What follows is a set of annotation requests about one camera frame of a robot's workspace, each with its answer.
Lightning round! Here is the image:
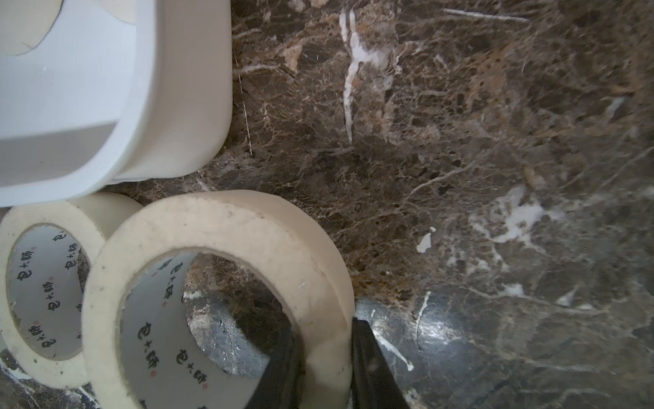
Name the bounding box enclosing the masking tape roll six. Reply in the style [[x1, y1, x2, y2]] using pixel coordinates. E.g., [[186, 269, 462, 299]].
[[1, 193, 142, 390]]

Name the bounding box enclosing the masking tape roll four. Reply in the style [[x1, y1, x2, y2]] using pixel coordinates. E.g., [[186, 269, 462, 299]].
[[82, 190, 355, 408]]

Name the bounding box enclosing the white plastic storage tray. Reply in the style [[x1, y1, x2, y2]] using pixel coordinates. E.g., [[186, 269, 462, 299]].
[[1, 1, 233, 207]]

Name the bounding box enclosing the masking tape roll one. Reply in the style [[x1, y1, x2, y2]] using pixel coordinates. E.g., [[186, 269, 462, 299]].
[[1, 0, 63, 56]]

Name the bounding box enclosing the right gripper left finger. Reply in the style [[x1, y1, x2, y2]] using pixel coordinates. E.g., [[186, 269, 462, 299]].
[[245, 328, 301, 409]]

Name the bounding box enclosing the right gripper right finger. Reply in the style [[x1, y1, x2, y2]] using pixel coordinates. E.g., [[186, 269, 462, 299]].
[[352, 318, 410, 409]]

